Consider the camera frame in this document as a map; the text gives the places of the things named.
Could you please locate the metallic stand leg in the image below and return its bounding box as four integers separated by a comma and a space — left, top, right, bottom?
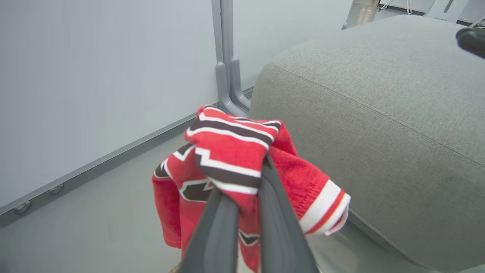
342, 0, 381, 30

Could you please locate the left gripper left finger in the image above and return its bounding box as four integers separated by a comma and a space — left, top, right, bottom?
177, 188, 240, 273

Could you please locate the red striped knit garment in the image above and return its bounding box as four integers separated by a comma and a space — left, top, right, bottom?
152, 104, 351, 273

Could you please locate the grey fabric sofa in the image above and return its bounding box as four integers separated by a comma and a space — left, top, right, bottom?
249, 14, 485, 273

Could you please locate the white board panel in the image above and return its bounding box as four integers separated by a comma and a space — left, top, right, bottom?
424, 0, 471, 24

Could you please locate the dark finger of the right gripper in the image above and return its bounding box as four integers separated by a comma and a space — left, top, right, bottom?
455, 27, 485, 59

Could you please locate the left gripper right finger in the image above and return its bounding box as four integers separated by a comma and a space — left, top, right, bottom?
258, 153, 319, 273

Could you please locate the grey partition post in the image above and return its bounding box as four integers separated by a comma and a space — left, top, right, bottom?
211, 0, 253, 118

